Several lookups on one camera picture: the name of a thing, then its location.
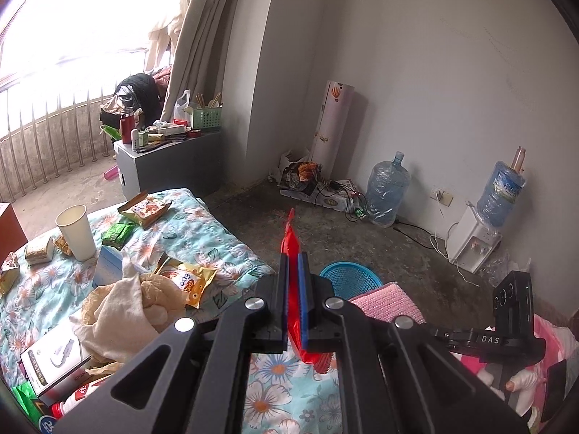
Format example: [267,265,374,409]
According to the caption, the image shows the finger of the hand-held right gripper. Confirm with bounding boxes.
[425,324,498,354]

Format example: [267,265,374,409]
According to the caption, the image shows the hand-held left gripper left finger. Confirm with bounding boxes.
[52,253,290,434]

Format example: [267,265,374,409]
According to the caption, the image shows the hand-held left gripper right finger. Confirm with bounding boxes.
[299,253,530,434]

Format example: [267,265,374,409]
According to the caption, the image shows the red snack wrapper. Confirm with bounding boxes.
[281,208,335,374]

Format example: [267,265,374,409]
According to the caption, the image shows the blue plastic basket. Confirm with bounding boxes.
[319,262,383,302]

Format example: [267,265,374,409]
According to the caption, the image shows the beige paper bag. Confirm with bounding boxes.
[70,251,187,367]

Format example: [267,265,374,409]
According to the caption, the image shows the light blue box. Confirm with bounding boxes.
[93,245,132,292]

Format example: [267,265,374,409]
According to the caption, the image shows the clear plastic bag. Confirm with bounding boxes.
[486,251,532,288]

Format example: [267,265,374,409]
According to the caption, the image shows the pink stuffed toy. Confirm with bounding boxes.
[452,312,571,426]

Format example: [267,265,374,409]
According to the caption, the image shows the pink knitted cloth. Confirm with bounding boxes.
[348,282,426,326]

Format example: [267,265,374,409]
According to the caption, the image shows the floral blanket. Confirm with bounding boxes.
[0,187,345,434]

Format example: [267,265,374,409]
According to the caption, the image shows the white water dispenser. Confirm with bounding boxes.
[445,208,502,274]

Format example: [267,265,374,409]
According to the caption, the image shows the yellow snack packet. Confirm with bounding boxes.
[154,257,218,310]

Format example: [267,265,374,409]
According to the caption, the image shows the white carton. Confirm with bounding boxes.
[279,176,358,212]

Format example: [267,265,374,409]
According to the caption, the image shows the black snack bag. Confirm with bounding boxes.
[280,160,322,196]

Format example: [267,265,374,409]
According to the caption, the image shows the wrapped blue water jug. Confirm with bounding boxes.
[475,146,528,229]

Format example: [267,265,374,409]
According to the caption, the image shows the empty water jug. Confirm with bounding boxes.
[364,151,411,227]

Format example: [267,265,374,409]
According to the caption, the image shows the orange printed snack packet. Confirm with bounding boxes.
[118,192,173,229]

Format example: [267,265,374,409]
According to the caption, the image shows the grey cabinet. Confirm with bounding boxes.
[113,129,222,200]

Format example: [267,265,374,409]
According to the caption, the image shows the green snack packet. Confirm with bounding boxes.
[101,222,136,250]

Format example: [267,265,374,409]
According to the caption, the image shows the green plastic basket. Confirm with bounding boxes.
[190,104,224,132]

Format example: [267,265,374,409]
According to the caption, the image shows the white plastic bag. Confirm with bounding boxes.
[174,89,193,123]

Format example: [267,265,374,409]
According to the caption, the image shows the white paper cup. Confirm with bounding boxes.
[55,204,97,262]

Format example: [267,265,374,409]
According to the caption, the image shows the red thermos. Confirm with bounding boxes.
[120,105,136,145]

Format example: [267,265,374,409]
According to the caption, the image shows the red and white bottle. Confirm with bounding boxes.
[51,379,111,419]

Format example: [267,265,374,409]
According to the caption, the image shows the white device box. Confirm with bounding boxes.
[20,321,93,401]

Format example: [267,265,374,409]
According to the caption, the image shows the small tan snack packet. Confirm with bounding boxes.
[25,237,56,267]

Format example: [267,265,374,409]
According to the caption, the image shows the metal railing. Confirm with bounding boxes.
[0,47,150,200]

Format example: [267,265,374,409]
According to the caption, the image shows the beige curtain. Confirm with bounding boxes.
[160,0,254,123]

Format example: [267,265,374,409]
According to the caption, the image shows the brown snack packet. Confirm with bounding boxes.
[0,252,20,294]

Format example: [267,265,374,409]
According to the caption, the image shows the red-brown wooden box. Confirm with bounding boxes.
[0,203,28,260]

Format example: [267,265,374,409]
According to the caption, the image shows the hanging cream clothes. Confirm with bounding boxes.
[149,0,191,73]

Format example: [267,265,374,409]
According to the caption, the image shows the white cable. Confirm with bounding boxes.
[430,203,480,288]

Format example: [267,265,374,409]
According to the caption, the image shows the black cable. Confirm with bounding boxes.
[393,224,448,249]

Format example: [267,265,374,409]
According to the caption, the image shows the wall socket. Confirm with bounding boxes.
[430,185,454,206]

